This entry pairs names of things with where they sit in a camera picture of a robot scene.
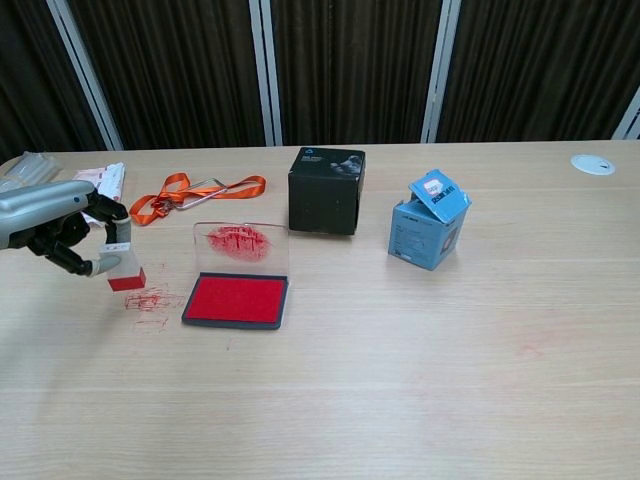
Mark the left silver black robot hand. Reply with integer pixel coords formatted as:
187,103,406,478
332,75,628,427
0,179,134,279

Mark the clear red-based stamp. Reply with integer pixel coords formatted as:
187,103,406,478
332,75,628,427
98,242,147,293

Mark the white pink wet wipes pack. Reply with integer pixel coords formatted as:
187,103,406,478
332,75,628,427
72,160,127,227

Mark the dark pleated curtain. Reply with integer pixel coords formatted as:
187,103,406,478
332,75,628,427
270,0,444,147
436,0,640,143
67,0,266,151
0,0,107,164

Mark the clear badge holder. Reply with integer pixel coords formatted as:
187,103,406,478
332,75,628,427
172,177,231,211

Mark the red ink pad case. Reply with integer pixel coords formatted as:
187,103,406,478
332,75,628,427
182,220,292,331

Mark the black cardboard box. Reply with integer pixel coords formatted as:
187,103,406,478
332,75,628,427
287,146,367,237

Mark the blue cardboard box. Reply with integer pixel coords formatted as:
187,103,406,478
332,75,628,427
387,167,473,272

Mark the orange lanyard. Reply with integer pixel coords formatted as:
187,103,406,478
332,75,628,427
128,172,267,227

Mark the white partition post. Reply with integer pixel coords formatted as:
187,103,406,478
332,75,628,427
46,0,125,152
420,0,462,145
611,84,640,142
248,0,285,148

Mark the white round cable grommet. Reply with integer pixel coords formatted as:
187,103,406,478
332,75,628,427
570,154,616,177

